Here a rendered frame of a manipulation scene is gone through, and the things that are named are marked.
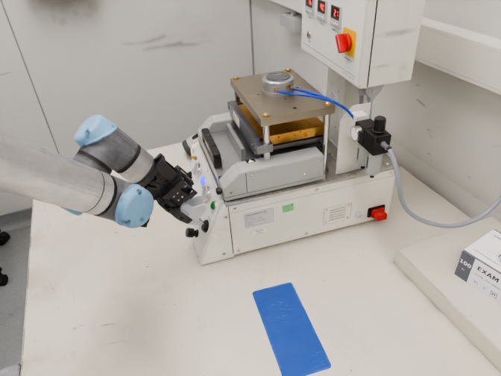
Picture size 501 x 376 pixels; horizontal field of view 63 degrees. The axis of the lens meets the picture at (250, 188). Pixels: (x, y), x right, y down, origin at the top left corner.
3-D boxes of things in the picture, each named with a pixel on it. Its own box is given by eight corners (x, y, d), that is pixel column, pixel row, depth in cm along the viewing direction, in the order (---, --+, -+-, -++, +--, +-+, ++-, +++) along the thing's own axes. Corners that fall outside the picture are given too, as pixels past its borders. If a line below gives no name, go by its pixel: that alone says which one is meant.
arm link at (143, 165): (116, 179, 84) (115, 160, 91) (133, 191, 87) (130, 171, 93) (142, 156, 83) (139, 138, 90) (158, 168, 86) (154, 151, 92)
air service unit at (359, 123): (358, 154, 101) (364, 98, 92) (391, 186, 89) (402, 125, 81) (339, 158, 100) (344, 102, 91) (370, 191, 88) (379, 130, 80)
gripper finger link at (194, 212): (219, 218, 99) (194, 198, 93) (201, 233, 100) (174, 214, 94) (216, 211, 101) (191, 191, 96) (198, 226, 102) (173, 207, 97)
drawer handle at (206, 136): (209, 139, 112) (208, 126, 110) (222, 167, 100) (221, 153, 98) (202, 141, 112) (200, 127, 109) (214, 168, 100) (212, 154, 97)
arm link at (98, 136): (65, 143, 82) (89, 111, 84) (108, 174, 88) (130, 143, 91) (78, 144, 76) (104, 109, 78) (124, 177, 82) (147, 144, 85)
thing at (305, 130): (294, 107, 117) (294, 75, 112) (327, 142, 100) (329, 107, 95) (236, 118, 114) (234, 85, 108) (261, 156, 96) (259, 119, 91)
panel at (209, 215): (180, 195, 128) (198, 143, 120) (199, 259, 105) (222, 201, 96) (174, 194, 127) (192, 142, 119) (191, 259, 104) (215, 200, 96)
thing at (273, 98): (311, 95, 121) (312, 51, 113) (364, 142, 96) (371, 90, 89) (232, 109, 116) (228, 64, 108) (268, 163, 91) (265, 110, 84)
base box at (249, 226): (333, 160, 141) (336, 114, 131) (394, 227, 112) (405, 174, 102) (180, 192, 130) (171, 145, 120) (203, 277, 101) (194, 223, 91)
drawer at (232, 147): (297, 128, 123) (297, 104, 118) (329, 165, 105) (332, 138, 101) (201, 147, 117) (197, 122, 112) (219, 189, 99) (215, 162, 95)
